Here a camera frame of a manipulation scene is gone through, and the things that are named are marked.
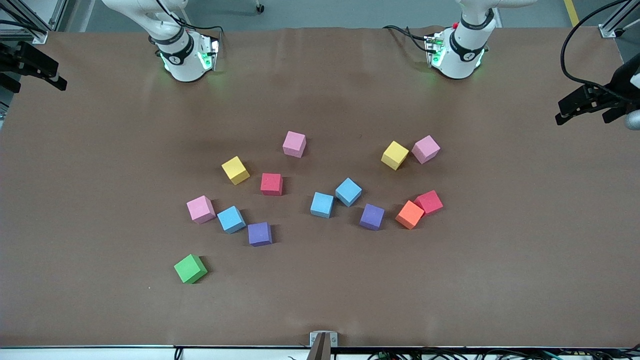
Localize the pink foam block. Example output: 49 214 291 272
282 131 307 159
411 135 441 165
186 195 217 224

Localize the red foam block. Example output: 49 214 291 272
414 190 444 216
260 173 284 197

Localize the yellow foam block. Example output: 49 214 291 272
221 156 251 186
381 140 410 171

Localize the orange foam block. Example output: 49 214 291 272
395 200 425 230

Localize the brown table cover sheet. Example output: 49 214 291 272
0 25 640 349

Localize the blue foam block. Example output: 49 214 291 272
216 205 247 235
310 192 335 219
335 177 363 207

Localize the purple foam block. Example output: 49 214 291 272
248 222 273 247
359 203 386 231

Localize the green foam block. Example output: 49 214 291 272
173 254 208 285

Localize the aluminium frame profile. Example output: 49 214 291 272
0 0 71 45
598 0 640 39

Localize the black base cable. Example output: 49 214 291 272
155 0 226 48
382 25 433 53

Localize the white table edge rail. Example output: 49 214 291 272
0 346 640 360

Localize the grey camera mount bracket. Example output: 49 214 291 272
307 331 339 360

